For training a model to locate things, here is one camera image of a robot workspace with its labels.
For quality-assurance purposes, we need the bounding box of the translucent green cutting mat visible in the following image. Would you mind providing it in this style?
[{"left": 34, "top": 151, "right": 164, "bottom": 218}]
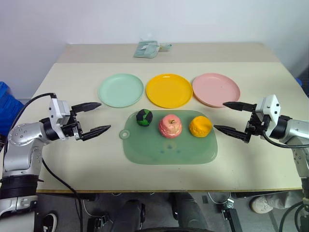
[{"left": 119, "top": 110, "right": 219, "bottom": 165}]

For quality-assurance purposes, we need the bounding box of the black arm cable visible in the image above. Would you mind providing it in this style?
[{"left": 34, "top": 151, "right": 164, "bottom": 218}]
[
  {"left": 3, "top": 92, "right": 57, "bottom": 155},
  {"left": 261, "top": 130, "right": 309, "bottom": 148}
]

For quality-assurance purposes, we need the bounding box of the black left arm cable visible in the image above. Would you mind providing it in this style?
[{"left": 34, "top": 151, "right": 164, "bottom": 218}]
[{"left": 3, "top": 92, "right": 57, "bottom": 155}]

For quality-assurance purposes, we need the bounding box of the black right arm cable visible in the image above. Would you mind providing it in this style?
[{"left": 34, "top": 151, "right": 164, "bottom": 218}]
[{"left": 261, "top": 130, "right": 309, "bottom": 148}]

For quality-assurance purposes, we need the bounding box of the white shoe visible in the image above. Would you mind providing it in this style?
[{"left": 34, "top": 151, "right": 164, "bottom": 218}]
[{"left": 249, "top": 194, "right": 276, "bottom": 214}]

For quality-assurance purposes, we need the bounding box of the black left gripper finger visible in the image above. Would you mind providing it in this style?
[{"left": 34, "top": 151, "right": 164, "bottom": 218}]
[
  {"left": 71, "top": 102, "right": 102, "bottom": 114},
  {"left": 81, "top": 125, "right": 112, "bottom": 142}
]

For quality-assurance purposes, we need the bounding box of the large teal plastic packet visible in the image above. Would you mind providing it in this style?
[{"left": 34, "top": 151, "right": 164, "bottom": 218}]
[{"left": 133, "top": 40, "right": 160, "bottom": 59}]

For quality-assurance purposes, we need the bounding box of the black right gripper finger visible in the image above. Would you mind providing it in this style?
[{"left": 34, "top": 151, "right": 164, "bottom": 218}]
[
  {"left": 212, "top": 124, "right": 251, "bottom": 143},
  {"left": 222, "top": 101, "right": 257, "bottom": 113}
]

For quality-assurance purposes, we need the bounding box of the pink plate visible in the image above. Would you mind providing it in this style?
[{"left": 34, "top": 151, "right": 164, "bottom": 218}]
[{"left": 192, "top": 72, "right": 241, "bottom": 108}]

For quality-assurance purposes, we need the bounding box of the pink apple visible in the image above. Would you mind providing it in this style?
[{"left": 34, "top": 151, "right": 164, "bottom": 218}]
[{"left": 158, "top": 114, "right": 183, "bottom": 139}]

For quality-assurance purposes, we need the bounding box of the black metal stand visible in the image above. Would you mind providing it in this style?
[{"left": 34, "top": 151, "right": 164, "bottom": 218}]
[{"left": 221, "top": 197, "right": 243, "bottom": 232}]

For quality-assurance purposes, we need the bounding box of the black shoe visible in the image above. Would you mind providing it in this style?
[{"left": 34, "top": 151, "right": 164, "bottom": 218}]
[{"left": 41, "top": 212, "right": 58, "bottom": 232}]

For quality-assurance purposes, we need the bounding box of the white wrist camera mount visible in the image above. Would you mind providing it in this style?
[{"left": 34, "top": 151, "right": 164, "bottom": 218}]
[
  {"left": 48, "top": 96, "right": 73, "bottom": 127},
  {"left": 255, "top": 94, "right": 281, "bottom": 129}
]

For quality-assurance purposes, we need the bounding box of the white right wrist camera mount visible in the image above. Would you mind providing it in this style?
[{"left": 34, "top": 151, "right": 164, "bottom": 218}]
[{"left": 255, "top": 94, "right": 281, "bottom": 129}]

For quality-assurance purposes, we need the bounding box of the mint green plate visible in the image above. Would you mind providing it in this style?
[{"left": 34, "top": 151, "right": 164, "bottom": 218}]
[{"left": 98, "top": 73, "right": 144, "bottom": 108}]

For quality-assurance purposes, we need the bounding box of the black lower body cable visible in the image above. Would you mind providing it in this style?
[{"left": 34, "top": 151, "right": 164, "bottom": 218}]
[{"left": 41, "top": 158, "right": 84, "bottom": 232}]

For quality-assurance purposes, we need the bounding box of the green black ball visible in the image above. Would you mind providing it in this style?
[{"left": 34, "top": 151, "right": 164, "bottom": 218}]
[{"left": 136, "top": 109, "right": 153, "bottom": 127}]

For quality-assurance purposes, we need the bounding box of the yellow plate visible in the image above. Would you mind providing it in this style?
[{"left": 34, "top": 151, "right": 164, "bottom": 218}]
[{"left": 145, "top": 73, "right": 193, "bottom": 109}]

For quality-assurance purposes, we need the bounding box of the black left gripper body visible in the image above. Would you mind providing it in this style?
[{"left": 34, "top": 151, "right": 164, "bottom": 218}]
[{"left": 60, "top": 109, "right": 84, "bottom": 141}]

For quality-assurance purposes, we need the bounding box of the orange fruit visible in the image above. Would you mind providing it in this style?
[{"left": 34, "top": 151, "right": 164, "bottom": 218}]
[{"left": 189, "top": 116, "right": 213, "bottom": 138}]

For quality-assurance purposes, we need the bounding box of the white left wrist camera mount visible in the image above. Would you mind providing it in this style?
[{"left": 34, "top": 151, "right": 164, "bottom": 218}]
[{"left": 48, "top": 96, "right": 73, "bottom": 127}]

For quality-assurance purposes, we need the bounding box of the dark rounded shape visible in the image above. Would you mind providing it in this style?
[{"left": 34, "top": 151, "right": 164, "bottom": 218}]
[
  {"left": 112, "top": 199, "right": 146, "bottom": 232},
  {"left": 170, "top": 191, "right": 210, "bottom": 232}
]

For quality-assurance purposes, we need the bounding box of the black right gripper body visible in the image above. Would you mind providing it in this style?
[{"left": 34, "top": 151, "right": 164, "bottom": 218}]
[{"left": 244, "top": 109, "right": 271, "bottom": 144}]

